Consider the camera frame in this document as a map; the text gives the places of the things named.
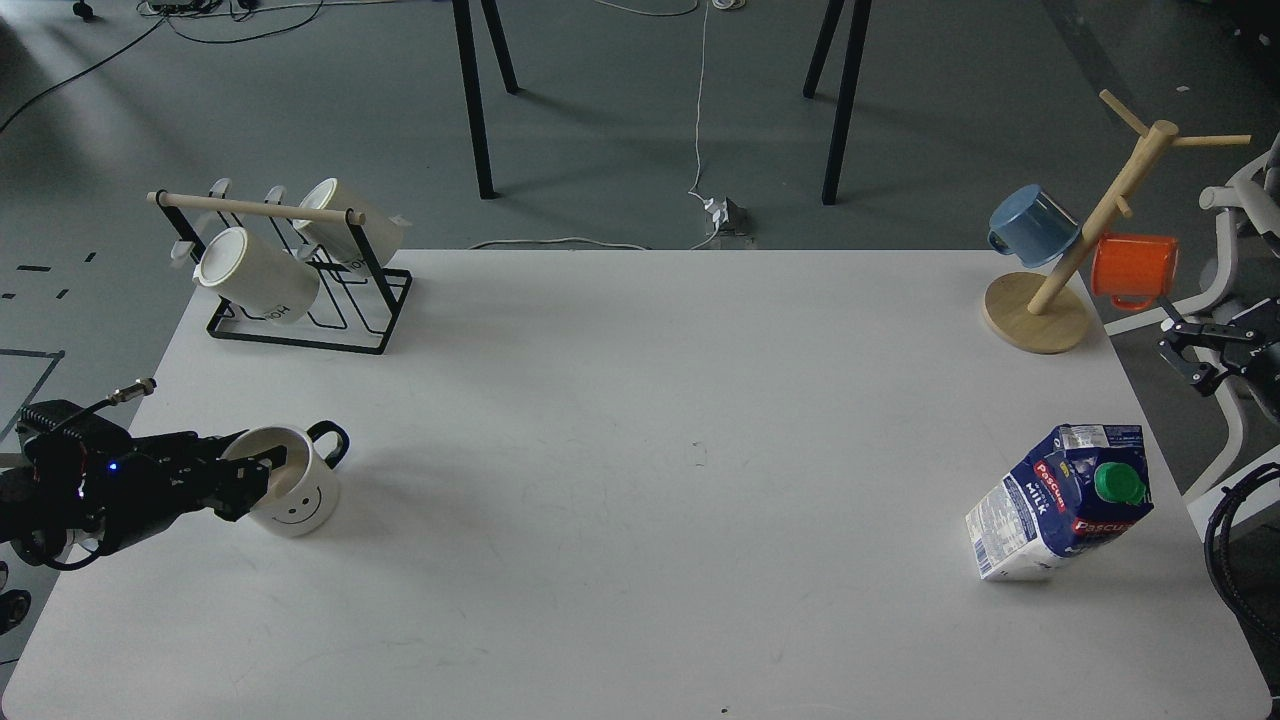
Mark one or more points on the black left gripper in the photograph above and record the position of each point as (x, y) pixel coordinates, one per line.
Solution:
(88, 476)

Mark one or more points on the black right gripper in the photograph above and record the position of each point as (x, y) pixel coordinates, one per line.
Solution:
(1255, 359)

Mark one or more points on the white smiley mug black handle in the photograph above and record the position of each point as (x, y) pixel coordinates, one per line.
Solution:
(303, 490)

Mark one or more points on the blue milk carton green cap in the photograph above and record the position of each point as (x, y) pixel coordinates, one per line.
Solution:
(1080, 488)

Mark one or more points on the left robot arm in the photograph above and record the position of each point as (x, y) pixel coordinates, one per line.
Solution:
(80, 551)

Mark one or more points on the orange mug on tree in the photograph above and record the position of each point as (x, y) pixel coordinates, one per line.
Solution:
(1134, 270)

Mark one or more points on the wooden mug tree stand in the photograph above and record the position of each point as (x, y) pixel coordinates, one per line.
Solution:
(1036, 312)

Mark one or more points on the front white mug on rack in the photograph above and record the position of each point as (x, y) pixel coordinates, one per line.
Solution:
(264, 279)

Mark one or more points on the white mug on rack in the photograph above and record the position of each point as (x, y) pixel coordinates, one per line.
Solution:
(383, 234)
(264, 279)

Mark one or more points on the blue mug on tree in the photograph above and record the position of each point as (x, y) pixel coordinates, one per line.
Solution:
(1032, 226)

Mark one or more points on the rear white mug on rack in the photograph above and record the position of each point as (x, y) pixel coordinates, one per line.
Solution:
(383, 234)

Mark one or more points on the black table legs right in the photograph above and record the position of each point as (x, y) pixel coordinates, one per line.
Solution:
(847, 87)

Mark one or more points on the black table legs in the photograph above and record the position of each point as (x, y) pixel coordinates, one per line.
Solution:
(472, 91)
(847, 87)

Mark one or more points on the white power adapter on floor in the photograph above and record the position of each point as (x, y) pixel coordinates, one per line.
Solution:
(724, 216)

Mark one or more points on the black table legs left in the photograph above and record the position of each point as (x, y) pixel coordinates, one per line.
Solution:
(472, 91)

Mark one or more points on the white chair frame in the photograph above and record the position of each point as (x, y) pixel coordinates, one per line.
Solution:
(1244, 268)

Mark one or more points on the black wire mug rack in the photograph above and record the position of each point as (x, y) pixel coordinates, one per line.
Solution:
(350, 314)

